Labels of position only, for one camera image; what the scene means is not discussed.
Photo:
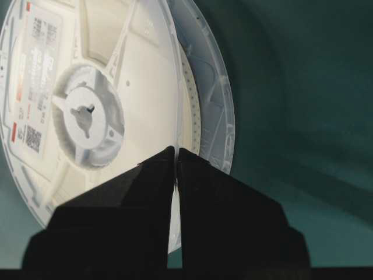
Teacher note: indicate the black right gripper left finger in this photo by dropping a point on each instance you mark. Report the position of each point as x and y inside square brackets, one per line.
[123, 223]

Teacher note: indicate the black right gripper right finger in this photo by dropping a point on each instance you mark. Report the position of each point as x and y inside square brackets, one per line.
[226, 224]

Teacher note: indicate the white component tape reel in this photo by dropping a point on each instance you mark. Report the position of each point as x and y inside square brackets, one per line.
[89, 89]

